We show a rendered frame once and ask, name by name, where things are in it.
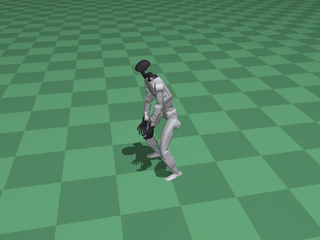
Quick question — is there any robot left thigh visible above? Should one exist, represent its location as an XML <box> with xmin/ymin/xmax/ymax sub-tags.
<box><xmin>159</xmin><ymin>115</ymin><xmax>181</xmax><ymax>158</ymax></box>

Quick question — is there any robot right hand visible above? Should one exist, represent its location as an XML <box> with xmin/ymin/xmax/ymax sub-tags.
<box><xmin>137</xmin><ymin>116</ymin><xmax>148</xmax><ymax>135</ymax></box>

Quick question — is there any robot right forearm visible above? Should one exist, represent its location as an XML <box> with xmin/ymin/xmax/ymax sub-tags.
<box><xmin>143</xmin><ymin>101</ymin><xmax>151</xmax><ymax>121</ymax></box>

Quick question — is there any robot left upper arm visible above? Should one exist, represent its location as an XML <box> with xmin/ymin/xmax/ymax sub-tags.
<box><xmin>153</xmin><ymin>81</ymin><xmax>164</xmax><ymax>111</ymax></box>

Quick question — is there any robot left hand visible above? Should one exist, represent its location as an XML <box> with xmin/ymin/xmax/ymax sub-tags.
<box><xmin>142</xmin><ymin>122</ymin><xmax>155</xmax><ymax>140</ymax></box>

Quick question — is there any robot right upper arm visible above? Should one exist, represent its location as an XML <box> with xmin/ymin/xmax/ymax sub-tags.
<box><xmin>144</xmin><ymin>78</ymin><xmax>154</xmax><ymax>103</ymax></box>

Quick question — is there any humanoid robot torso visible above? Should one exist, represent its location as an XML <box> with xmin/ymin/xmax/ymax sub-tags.
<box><xmin>146</xmin><ymin>73</ymin><xmax>178</xmax><ymax>120</ymax></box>

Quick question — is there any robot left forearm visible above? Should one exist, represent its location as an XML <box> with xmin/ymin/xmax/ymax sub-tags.
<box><xmin>149</xmin><ymin>105</ymin><xmax>161</xmax><ymax>127</ymax></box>

